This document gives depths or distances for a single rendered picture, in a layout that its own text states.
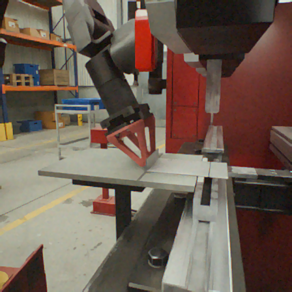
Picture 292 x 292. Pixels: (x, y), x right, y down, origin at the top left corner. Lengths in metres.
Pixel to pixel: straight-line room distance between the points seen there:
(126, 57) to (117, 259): 0.32
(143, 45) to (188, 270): 0.23
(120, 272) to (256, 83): 1.07
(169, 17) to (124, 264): 0.34
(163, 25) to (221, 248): 0.22
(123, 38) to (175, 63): 0.89
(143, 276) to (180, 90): 1.05
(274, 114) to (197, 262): 1.10
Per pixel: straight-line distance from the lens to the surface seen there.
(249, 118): 1.30
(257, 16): 0.20
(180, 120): 1.31
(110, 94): 0.44
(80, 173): 0.43
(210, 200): 0.33
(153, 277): 0.36
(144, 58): 0.29
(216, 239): 0.31
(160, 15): 0.21
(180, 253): 0.28
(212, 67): 0.39
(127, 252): 0.45
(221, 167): 0.46
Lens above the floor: 1.13
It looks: 12 degrees down
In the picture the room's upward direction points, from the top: straight up
